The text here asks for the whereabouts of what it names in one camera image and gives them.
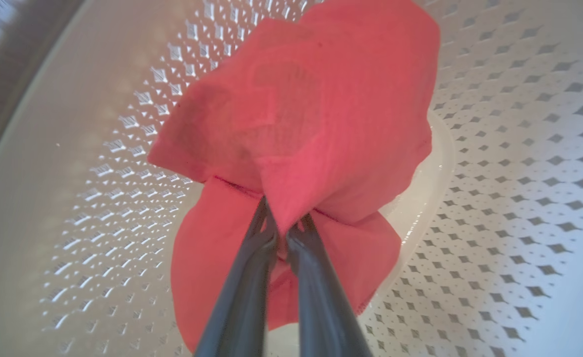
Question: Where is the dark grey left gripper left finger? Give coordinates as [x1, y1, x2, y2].
[194, 196, 279, 357]

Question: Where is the white perforated laundry basket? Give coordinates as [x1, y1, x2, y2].
[0, 0, 583, 357]

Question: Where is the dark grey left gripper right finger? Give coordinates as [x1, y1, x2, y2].
[286, 213, 373, 357]

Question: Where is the red cloth garment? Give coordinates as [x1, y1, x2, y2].
[147, 0, 441, 354]

